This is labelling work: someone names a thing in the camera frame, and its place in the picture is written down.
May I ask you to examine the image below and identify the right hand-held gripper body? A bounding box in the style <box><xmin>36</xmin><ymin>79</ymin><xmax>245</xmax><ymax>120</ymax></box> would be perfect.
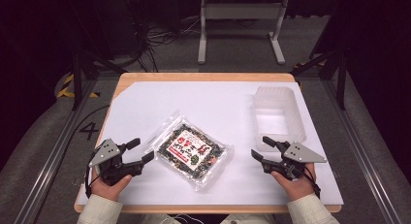
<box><xmin>262</xmin><ymin>141</ymin><xmax>328</xmax><ymax>182</ymax></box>

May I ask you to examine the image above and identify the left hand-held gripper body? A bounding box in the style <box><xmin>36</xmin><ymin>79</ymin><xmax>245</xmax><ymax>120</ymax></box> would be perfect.
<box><xmin>88</xmin><ymin>138</ymin><xmax>145</xmax><ymax>187</ymax></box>

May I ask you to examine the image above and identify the translucent plastic container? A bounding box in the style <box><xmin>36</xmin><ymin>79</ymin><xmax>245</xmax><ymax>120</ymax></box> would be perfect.
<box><xmin>251</xmin><ymin>85</ymin><xmax>307</xmax><ymax>153</ymax></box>

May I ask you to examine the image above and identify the clear seaweed snack packet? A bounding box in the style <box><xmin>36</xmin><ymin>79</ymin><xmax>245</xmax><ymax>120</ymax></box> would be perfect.
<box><xmin>142</xmin><ymin>110</ymin><xmax>235</xmax><ymax>193</ymax></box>

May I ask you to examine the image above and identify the person's right hand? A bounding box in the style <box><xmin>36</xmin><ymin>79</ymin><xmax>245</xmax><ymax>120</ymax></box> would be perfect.
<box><xmin>269</xmin><ymin>163</ymin><xmax>317</xmax><ymax>203</ymax></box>

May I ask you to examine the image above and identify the person's left hand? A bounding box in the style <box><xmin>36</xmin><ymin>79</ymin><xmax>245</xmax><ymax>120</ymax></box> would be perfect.
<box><xmin>90</xmin><ymin>170</ymin><xmax>133</xmax><ymax>203</ymax></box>

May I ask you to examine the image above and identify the white sheet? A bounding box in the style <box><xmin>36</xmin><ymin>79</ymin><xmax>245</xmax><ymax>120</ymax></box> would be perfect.
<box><xmin>77</xmin><ymin>80</ymin><xmax>344</xmax><ymax>207</ymax></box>

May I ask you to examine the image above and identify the yellow black hazard tape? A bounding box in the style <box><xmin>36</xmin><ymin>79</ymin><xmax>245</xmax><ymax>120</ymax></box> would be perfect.
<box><xmin>55</xmin><ymin>73</ymin><xmax>100</xmax><ymax>100</ymax></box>

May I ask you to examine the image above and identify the black metal stand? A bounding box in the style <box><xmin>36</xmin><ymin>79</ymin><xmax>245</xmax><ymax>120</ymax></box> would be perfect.
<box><xmin>291</xmin><ymin>47</ymin><xmax>352</xmax><ymax>111</ymax></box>
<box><xmin>71</xmin><ymin>48</ymin><xmax>128</xmax><ymax>112</ymax></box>

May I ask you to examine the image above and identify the white metal stand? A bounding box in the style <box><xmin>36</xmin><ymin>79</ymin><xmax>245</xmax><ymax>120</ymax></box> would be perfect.
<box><xmin>197</xmin><ymin>0</ymin><xmax>290</xmax><ymax>66</ymax></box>

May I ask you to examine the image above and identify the right hand-held gripper cable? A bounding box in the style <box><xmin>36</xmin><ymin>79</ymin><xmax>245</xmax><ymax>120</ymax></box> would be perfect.
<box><xmin>302</xmin><ymin>165</ymin><xmax>322</xmax><ymax>200</ymax></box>

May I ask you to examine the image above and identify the hand-held gripper cable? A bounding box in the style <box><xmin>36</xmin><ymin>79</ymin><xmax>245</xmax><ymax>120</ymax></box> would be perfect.
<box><xmin>302</xmin><ymin>165</ymin><xmax>322</xmax><ymax>200</ymax></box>
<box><xmin>83</xmin><ymin>166</ymin><xmax>99</xmax><ymax>200</ymax></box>

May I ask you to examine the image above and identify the left hand-held gripper cable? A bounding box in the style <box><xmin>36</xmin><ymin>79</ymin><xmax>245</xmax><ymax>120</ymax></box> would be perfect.
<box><xmin>83</xmin><ymin>166</ymin><xmax>99</xmax><ymax>200</ymax></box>

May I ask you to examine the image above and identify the aluminium rail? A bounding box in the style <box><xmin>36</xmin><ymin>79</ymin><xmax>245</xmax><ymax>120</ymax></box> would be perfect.
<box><xmin>322</xmin><ymin>78</ymin><xmax>402</xmax><ymax>224</ymax></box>
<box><xmin>14</xmin><ymin>78</ymin><xmax>99</xmax><ymax>224</ymax></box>

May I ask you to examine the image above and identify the thin white cable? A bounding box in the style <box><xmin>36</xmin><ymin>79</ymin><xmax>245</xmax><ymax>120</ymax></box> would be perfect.
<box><xmin>159</xmin><ymin>213</ymin><xmax>208</xmax><ymax>224</ymax></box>

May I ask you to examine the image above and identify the bundle of black floor cables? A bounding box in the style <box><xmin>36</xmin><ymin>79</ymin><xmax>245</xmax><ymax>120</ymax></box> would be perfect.
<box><xmin>127</xmin><ymin>0</ymin><xmax>203</xmax><ymax>73</ymax></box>

